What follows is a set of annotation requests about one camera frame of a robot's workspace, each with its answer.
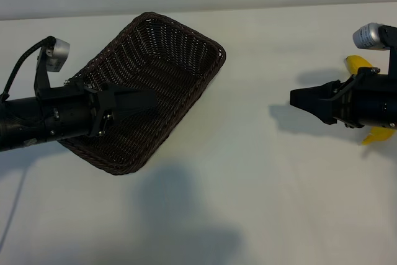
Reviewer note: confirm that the yellow banana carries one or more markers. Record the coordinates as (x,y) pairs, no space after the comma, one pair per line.
(356,64)

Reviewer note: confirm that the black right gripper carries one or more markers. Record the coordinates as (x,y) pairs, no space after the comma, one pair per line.
(363,103)

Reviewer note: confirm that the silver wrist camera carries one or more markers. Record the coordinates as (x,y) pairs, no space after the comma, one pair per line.
(367,37)
(59,54)

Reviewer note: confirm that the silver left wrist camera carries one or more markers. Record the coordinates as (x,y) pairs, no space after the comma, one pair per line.
(59,54)

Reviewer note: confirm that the dark brown wicker basket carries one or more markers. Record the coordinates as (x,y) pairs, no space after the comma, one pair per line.
(167,60)

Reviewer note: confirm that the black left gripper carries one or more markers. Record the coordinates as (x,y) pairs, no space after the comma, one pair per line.
(68,113)

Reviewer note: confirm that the black camera bracket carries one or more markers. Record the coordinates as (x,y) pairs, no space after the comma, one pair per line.
(391,51)
(41,75)

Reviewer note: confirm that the black left camera bracket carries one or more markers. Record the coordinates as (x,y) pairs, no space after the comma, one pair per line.
(41,75)

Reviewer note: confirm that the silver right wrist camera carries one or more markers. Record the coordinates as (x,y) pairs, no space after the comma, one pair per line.
(367,37)

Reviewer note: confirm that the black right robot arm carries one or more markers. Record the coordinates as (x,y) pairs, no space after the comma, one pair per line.
(391,106)

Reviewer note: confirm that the black right camera bracket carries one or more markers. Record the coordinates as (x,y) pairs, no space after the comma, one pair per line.
(391,51)

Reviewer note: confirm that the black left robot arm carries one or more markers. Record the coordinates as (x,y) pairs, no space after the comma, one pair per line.
(18,122)

